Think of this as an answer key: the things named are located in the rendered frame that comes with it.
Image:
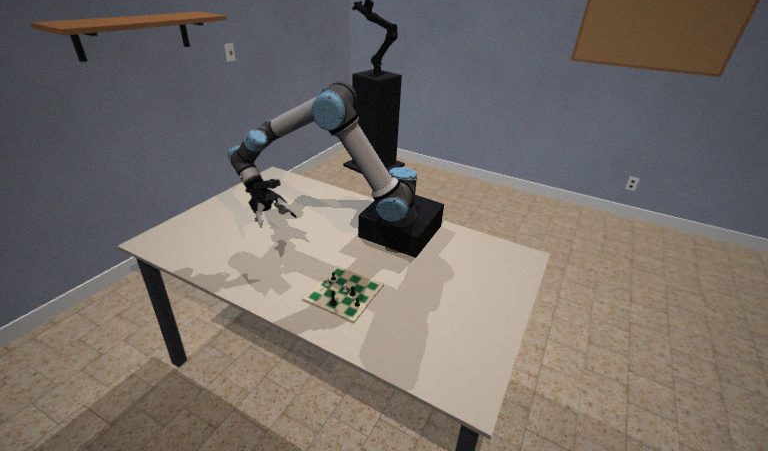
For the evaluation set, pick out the green and white chessboard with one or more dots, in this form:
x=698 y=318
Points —
x=365 y=289

